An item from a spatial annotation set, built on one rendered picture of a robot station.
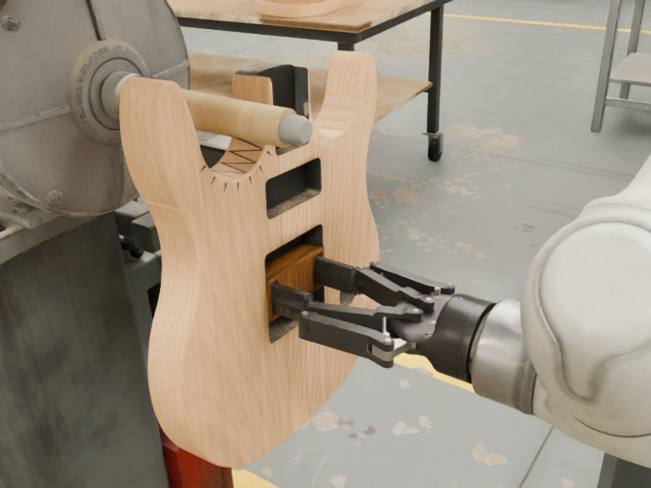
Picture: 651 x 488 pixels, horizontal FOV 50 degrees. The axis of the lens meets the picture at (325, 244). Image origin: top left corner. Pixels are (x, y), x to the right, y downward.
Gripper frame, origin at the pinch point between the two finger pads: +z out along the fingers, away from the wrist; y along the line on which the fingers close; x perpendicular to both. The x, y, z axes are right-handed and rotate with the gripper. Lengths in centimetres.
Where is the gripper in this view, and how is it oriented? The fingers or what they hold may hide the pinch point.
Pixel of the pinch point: (300, 284)
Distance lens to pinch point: 72.6
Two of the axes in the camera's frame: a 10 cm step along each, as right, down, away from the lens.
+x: 0.0, -9.1, -4.1
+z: -8.3, -2.3, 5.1
